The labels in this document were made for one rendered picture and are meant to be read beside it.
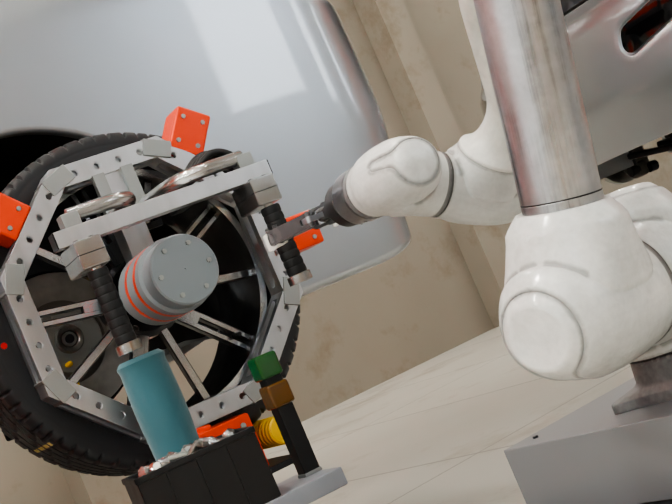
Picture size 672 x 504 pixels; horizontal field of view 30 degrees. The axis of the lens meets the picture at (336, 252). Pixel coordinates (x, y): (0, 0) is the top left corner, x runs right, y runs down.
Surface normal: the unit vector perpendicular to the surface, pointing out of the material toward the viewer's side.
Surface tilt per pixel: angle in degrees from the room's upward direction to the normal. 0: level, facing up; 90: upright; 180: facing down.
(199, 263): 90
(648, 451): 90
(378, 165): 66
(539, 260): 79
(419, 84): 90
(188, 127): 90
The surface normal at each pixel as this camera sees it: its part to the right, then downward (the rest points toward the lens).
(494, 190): 0.29, 0.47
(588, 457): -0.75, 0.29
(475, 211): 0.22, 0.65
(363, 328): 0.53, -0.26
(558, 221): -0.33, -0.52
